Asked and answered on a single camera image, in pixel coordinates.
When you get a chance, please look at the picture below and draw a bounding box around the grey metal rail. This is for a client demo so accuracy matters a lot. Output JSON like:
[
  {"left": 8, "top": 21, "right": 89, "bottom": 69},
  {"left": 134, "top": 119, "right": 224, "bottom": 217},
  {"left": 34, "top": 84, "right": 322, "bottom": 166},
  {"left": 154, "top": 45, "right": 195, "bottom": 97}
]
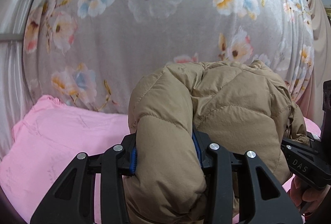
[{"left": 0, "top": 33, "right": 25, "bottom": 42}]

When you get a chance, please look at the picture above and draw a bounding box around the khaki puffer jacket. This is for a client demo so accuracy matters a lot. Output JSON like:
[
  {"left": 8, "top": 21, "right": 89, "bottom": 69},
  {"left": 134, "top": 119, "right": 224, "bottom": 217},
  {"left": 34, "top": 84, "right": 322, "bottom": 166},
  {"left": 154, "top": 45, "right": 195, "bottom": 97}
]
[{"left": 121, "top": 59, "right": 314, "bottom": 224}]

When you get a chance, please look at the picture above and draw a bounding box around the pink embroidered bedding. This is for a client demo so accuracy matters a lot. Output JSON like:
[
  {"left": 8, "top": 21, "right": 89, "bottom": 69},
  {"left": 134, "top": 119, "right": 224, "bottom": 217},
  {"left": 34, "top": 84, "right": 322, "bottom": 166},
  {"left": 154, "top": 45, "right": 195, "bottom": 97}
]
[{"left": 0, "top": 95, "right": 322, "bottom": 224}]

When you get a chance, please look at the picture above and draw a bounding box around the beige curtain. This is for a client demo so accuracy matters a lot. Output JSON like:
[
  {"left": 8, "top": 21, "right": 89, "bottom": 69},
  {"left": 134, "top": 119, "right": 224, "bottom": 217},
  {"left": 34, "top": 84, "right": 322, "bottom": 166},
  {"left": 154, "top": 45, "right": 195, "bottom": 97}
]
[{"left": 305, "top": 0, "right": 331, "bottom": 121}]

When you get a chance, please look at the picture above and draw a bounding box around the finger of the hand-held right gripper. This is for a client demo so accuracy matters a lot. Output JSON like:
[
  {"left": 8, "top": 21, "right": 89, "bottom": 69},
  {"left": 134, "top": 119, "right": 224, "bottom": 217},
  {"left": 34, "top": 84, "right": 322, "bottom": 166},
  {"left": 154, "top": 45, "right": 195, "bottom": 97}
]
[{"left": 281, "top": 131, "right": 321, "bottom": 154}]

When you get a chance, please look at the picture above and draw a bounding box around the person's right hand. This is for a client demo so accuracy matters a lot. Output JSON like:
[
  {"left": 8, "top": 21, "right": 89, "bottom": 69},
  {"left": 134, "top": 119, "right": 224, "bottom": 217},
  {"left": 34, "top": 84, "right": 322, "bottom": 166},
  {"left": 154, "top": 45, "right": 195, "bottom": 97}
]
[{"left": 288, "top": 176, "right": 331, "bottom": 217}]

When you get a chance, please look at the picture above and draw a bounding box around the grey floral blanket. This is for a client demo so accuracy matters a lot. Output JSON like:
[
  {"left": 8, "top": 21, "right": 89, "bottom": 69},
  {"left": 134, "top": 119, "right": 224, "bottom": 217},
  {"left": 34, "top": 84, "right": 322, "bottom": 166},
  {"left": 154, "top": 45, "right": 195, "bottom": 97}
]
[{"left": 23, "top": 0, "right": 314, "bottom": 114}]

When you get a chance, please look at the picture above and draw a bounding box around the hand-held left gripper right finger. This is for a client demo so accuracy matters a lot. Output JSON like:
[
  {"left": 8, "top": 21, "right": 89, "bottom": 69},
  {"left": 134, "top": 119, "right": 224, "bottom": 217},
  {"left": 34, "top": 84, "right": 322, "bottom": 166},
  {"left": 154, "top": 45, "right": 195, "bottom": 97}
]
[{"left": 192, "top": 129, "right": 303, "bottom": 224}]

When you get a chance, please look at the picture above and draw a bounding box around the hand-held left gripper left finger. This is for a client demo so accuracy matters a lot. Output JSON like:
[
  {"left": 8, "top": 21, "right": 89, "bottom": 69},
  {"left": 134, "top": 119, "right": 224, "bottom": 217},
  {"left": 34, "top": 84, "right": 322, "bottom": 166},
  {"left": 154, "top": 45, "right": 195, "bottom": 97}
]
[{"left": 30, "top": 133, "right": 139, "bottom": 224}]

